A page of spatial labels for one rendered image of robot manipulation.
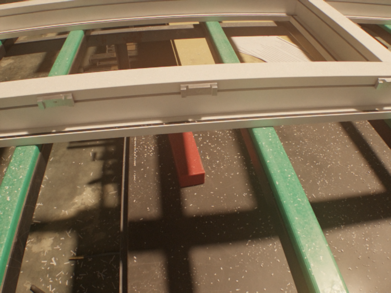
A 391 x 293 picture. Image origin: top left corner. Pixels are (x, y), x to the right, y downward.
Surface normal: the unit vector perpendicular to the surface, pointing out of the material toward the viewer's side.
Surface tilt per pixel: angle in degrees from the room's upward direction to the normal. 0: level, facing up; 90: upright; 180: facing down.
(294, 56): 0
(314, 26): 90
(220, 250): 0
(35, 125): 90
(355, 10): 90
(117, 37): 90
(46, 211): 0
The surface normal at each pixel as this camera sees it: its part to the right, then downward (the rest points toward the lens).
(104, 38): 0.14, 0.69
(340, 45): -0.99, 0.07
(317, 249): 0.01, -0.71
